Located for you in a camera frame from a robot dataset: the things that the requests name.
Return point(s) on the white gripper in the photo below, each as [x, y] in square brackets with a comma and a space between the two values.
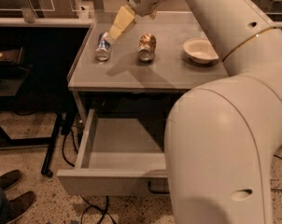
[143, 1]

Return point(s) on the blue silver redbull can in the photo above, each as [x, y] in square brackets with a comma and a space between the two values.
[102, 52]

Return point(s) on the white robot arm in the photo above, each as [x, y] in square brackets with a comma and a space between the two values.
[220, 137]

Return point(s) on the gold brown soda can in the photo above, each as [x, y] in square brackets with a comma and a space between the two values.
[146, 48]

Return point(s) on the open grey top drawer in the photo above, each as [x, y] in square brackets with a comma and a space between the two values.
[117, 157]

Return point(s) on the grey cabinet table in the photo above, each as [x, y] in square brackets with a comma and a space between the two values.
[171, 69]

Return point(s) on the white paper bowl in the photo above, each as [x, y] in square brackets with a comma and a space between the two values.
[200, 50]

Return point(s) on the upper brown shoe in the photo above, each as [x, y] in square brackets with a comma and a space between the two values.
[10, 179]

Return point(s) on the black side table frame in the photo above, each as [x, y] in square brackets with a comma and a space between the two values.
[12, 75]

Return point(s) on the black metal drawer handle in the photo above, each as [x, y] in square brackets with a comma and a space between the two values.
[158, 187]

